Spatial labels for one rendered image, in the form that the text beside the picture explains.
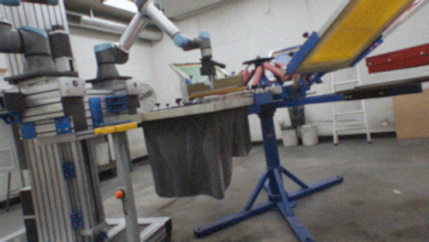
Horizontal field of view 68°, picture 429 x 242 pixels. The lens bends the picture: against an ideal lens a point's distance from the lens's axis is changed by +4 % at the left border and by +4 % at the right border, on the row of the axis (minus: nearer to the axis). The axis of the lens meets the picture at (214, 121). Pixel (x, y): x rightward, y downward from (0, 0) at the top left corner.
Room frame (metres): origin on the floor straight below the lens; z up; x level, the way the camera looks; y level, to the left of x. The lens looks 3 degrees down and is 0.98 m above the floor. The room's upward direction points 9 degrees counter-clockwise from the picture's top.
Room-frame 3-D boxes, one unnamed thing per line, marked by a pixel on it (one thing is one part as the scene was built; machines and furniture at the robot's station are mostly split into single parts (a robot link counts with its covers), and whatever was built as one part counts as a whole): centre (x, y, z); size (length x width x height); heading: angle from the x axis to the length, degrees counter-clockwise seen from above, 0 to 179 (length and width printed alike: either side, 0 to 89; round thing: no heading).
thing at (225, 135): (1.66, -0.10, 0.74); 0.46 x 0.04 x 0.42; 150
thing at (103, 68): (2.07, 0.66, 1.31); 0.15 x 0.15 x 0.10
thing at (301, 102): (2.15, -0.80, 0.91); 1.34 x 0.40 x 0.08; 30
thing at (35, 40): (1.61, 0.84, 1.42); 0.13 x 0.12 x 0.14; 133
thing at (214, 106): (1.81, 0.06, 0.97); 0.79 x 0.58 x 0.04; 150
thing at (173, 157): (1.56, 0.20, 0.74); 0.45 x 0.03 x 0.43; 60
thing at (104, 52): (2.08, 0.66, 1.42); 0.13 x 0.12 x 0.14; 161
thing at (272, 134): (2.73, -0.47, 0.67); 0.39 x 0.39 x 1.35
